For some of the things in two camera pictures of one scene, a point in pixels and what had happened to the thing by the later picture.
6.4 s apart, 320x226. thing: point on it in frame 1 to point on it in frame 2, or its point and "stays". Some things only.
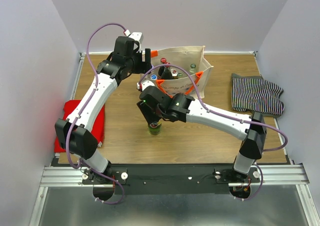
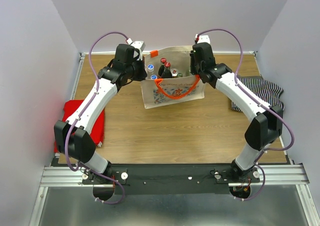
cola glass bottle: (163, 61) stays
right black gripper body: (154, 115) to (194, 66)
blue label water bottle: (153, 77) stays
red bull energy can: (174, 73) stays
